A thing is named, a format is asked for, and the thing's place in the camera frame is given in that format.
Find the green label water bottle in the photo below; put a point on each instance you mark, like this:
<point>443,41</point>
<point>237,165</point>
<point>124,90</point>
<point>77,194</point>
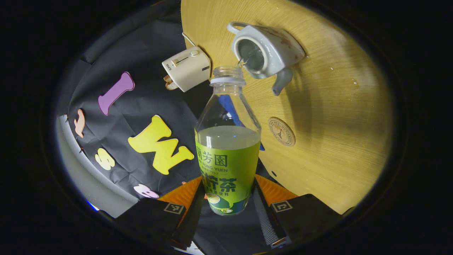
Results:
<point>228,166</point>

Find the white ceramic teacup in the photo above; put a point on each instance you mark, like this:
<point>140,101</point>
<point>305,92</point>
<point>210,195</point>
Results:
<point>279,46</point>

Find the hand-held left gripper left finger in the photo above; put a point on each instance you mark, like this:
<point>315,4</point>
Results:
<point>191,223</point>

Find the black backdrop cloth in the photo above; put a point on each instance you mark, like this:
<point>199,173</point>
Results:
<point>141,99</point>

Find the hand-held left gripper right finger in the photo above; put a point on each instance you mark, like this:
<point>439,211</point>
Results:
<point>265,219</point>

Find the toast slices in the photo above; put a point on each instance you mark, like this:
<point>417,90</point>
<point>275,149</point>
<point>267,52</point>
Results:
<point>170,83</point>

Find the white toaster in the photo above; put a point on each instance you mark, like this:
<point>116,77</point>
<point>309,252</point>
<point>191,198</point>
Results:
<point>185,69</point>

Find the round wooden coaster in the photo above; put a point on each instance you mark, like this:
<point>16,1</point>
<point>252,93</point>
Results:
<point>281,131</point>

